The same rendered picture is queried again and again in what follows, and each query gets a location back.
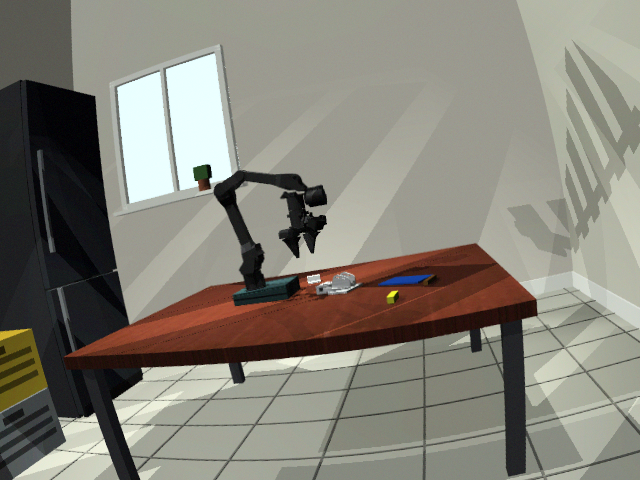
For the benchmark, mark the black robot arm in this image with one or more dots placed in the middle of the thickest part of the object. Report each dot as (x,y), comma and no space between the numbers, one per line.
(252,253)

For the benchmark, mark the small yellow block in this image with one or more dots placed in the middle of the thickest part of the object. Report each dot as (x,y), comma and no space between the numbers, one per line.
(392,297)

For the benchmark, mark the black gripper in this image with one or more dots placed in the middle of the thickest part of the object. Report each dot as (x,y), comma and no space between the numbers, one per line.
(291,234)

